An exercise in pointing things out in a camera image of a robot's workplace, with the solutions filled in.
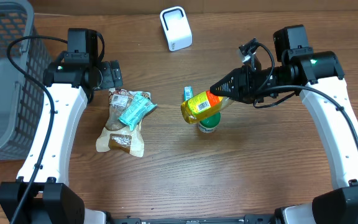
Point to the teal snack packet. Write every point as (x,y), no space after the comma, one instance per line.
(137,110)

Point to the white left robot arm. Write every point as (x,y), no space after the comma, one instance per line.
(40,193)

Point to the yellow liquid bottle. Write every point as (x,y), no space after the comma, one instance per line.
(202,106)

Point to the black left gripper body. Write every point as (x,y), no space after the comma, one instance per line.
(107,78)

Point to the beige brown snack bag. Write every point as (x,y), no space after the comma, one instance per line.
(116,135)

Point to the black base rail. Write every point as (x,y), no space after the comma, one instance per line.
(247,219)

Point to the grey plastic mesh basket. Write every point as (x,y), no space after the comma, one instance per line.
(21,100)

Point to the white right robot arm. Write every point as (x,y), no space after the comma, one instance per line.
(318,79)

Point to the small teal white box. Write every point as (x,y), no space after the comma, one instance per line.
(187,92)

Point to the white barcode scanner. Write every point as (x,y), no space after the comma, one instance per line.
(176,28)

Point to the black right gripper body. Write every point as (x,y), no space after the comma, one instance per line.
(253,83)

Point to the green lid jar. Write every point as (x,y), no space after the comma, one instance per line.
(209,124)

